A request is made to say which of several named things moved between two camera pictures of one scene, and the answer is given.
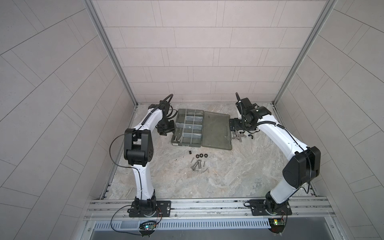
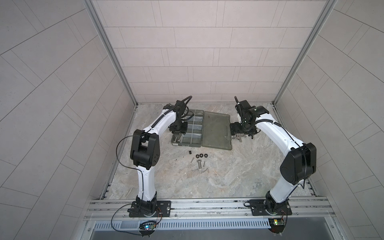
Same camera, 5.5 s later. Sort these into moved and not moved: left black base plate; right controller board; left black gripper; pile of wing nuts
Moved: left black gripper
Not moved: right controller board; left black base plate; pile of wing nuts
